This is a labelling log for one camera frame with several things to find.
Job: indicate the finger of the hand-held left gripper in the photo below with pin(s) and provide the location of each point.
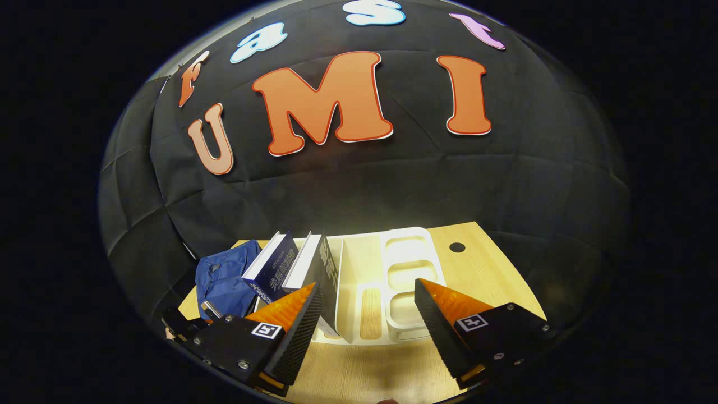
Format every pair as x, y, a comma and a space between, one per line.
182, 325

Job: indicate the black book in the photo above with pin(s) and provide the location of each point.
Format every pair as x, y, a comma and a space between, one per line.
325, 269

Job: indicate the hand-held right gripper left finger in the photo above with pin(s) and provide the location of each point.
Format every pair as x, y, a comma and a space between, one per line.
300, 336

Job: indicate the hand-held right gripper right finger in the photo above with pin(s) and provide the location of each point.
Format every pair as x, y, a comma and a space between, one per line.
437, 331

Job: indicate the navy blue book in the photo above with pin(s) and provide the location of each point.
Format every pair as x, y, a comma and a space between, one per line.
277, 269

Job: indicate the white bookshelf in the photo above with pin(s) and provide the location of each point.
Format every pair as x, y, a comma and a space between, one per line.
406, 269

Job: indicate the blue schoolbag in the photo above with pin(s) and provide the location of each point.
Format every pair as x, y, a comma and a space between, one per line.
224, 280

